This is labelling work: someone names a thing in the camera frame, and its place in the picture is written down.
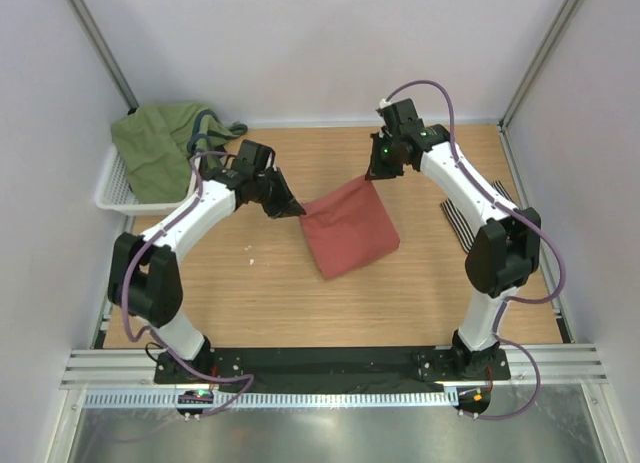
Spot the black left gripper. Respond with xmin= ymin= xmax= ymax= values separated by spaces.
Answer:
xmin=253 ymin=167 xmax=305 ymax=219

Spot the salmon red tank top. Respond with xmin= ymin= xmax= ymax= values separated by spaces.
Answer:
xmin=300 ymin=176 xmax=400 ymax=280

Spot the black white striped tank top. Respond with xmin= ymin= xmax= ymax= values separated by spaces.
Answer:
xmin=438 ymin=180 xmax=521 ymax=254

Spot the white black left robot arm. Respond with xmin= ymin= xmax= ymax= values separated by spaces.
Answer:
xmin=107 ymin=140 xmax=305 ymax=383

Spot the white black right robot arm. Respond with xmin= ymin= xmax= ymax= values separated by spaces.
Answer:
xmin=365 ymin=99 xmax=541 ymax=379

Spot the green tank top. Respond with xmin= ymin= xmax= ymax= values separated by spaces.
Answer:
xmin=111 ymin=102 xmax=248 ymax=204

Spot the white plastic basket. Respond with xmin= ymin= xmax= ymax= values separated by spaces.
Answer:
xmin=94 ymin=146 xmax=197 ymax=217

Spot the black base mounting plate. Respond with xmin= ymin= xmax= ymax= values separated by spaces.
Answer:
xmin=185 ymin=345 xmax=511 ymax=393

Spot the slotted grey cable duct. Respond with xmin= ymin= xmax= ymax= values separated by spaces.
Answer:
xmin=83 ymin=388 xmax=458 ymax=410

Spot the aluminium frame rail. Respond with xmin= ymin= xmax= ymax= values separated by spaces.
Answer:
xmin=60 ymin=344 xmax=608 ymax=390

